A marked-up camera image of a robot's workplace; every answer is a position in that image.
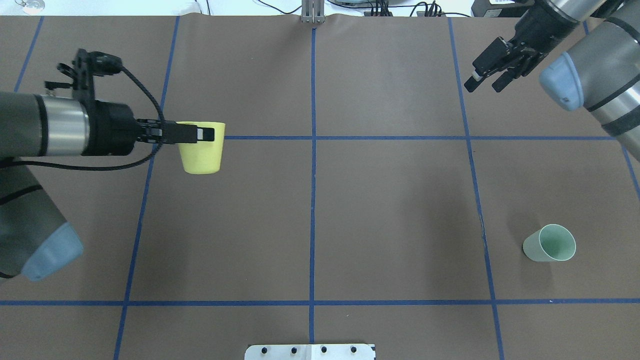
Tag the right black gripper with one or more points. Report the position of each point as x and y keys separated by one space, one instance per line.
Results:
x=536 y=27

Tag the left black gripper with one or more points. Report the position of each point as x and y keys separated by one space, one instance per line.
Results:
x=113 y=128

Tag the yellow plastic cup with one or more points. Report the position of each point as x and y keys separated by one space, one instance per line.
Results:
x=203 y=157

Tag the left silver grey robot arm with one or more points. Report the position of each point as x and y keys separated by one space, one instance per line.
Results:
x=37 y=240

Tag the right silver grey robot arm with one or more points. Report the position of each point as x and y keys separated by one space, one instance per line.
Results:
x=600 y=73

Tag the pale green plastic cup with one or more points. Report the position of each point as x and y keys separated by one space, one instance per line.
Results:
x=551 y=243

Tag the brown paper table mat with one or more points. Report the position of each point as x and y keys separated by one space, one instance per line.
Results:
x=364 y=197

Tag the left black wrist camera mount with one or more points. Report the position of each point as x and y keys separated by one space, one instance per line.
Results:
x=84 y=67

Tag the aluminium frame post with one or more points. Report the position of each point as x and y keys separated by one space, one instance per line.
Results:
x=313 y=12

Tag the white camera stand pillar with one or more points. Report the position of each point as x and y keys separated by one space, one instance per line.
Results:
x=329 y=351

